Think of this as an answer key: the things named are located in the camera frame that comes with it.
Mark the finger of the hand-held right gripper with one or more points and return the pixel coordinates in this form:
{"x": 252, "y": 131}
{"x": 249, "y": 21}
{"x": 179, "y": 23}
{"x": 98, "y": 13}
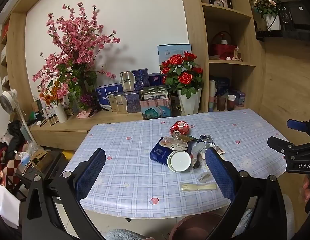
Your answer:
{"x": 296, "y": 125}
{"x": 279, "y": 143}

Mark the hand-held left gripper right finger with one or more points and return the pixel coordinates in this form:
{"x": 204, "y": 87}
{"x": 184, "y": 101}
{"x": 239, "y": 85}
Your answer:
{"x": 220, "y": 175}

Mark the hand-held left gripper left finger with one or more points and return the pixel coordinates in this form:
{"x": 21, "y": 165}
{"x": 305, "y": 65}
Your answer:
{"x": 91, "y": 172}

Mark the small clear wrapper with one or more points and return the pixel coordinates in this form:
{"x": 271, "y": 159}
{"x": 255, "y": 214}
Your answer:
{"x": 205, "y": 177}

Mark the black plastic spoon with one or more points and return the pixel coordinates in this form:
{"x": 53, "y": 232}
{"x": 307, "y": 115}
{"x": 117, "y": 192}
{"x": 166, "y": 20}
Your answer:
{"x": 198, "y": 150}

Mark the crushed silver can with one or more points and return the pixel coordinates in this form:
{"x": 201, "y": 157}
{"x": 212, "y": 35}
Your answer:
{"x": 206, "y": 140}

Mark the white round plastic lid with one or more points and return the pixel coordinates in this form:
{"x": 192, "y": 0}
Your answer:
{"x": 179, "y": 161}

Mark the green gold sachet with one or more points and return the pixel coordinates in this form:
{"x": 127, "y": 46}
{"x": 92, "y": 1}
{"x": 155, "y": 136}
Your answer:
{"x": 188, "y": 138}

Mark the brown trash bin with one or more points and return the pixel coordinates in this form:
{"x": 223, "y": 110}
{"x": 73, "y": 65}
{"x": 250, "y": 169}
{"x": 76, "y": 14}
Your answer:
{"x": 192, "y": 227}

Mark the crushed red soda can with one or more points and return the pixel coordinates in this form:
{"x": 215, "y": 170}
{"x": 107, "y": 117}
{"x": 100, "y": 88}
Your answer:
{"x": 180, "y": 127}

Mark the dark blue coffee packet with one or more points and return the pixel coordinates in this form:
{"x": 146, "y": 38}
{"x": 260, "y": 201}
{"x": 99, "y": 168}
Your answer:
{"x": 158, "y": 153}

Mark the person's right hand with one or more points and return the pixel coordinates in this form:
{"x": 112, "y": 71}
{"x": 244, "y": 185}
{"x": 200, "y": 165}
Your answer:
{"x": 306, "y": 187}

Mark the black side table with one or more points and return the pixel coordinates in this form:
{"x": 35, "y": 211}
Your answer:
{"x": 51, "y": 166}

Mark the blue plaid tablecloth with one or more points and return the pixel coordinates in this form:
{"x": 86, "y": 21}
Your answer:
{"x": 135, "y": 155}

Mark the wooden sideboard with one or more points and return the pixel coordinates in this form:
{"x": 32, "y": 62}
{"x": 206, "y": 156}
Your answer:
{"x": 70, "y": 130}

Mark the cardboard box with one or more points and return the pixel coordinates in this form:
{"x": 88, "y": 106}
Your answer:
{"x": 39, "y": 158}

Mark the pink cloth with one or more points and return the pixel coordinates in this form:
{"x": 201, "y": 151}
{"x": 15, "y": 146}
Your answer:
{"x": 86, "y": 113}

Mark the purple box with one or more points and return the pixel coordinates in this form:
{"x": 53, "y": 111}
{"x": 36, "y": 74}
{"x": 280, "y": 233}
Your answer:
{"x": 241, "y": 97}

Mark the red cup with white rim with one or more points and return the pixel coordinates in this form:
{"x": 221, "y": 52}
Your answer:
{"x": 230, "y": 102}

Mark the white ribbed vase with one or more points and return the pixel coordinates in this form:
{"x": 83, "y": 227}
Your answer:
{"x": 60, "y": 112}

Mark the brown glass cup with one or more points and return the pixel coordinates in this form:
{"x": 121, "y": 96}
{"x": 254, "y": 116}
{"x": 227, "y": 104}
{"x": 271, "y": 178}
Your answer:
{"x": 221, "y": 104}

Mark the purple artificial flowers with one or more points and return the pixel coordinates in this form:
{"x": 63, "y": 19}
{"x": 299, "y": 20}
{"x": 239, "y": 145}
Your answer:
{"x": 86, "y": 99}

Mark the stack of pastel cups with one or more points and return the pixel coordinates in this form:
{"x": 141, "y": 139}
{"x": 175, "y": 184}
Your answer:
{"x": 212, "y": 97}

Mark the silver blue gift box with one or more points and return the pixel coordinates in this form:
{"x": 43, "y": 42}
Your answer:
{"x": 133, "y": 80}
{"x": 126, "y": 102}

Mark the white square flower pot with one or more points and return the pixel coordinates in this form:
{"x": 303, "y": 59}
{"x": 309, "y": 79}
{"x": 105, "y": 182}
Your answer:
{"x": 190, "y": 102}

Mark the blue white box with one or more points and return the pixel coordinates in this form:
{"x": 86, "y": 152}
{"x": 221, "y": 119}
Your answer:
{"x": 107, "y": 95}

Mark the orange artificial flowers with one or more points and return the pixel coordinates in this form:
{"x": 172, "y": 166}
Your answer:
{"x": 51, "y": 96}

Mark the pile of clothes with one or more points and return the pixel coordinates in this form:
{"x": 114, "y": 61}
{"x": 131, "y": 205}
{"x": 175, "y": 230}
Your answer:
{"x": 10, "y": 140}

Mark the teal pink package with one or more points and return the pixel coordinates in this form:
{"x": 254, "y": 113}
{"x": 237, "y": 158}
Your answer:
{"x": 155, "y": 112}

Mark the black shelf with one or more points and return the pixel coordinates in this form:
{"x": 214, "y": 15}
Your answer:
{"x": 284, "y": 35}

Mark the small perfume bottle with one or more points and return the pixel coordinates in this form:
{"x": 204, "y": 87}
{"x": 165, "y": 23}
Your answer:
{"x": 237, "y": 53}

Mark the pack of pink cans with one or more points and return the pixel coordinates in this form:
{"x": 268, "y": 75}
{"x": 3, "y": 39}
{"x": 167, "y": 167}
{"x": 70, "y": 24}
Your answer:
{"x": 156, "y": 97}

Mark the small white flower pot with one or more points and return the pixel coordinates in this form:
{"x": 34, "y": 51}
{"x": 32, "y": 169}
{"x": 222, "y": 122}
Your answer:
{"x": 272, "y": 22}

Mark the red basket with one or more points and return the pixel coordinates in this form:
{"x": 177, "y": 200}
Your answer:
{"x": 221, "y": 48}

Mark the black appliance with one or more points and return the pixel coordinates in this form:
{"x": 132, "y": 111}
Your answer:
{"x": 297, "y": 17}

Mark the red rose plant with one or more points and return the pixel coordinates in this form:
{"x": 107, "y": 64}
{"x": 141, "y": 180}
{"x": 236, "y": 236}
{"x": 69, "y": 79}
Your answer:
{"x": 182, "y": 72}

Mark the white desk fan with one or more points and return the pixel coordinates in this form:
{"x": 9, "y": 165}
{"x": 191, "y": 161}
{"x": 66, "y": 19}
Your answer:
{"x": 9, "y": 97}

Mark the small dark blue box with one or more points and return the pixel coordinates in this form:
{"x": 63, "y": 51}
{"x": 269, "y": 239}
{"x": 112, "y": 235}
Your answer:
{"x": 155, "y": 79}

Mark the pink rose plant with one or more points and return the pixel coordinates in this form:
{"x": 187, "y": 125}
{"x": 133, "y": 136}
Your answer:
{"x": 267, "y": 2}

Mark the large light blue box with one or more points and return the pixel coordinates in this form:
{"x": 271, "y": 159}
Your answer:
{"x": 173, "y": 50}

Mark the pink blossom arrangement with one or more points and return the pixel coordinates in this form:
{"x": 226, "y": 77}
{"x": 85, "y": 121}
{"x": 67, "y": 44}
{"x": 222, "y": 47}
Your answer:
{"x": 75, "y": 40}

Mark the wooden shelf unit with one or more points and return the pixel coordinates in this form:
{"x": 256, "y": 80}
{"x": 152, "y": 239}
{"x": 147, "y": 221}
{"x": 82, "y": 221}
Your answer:
{"x": 217, "y": 12}

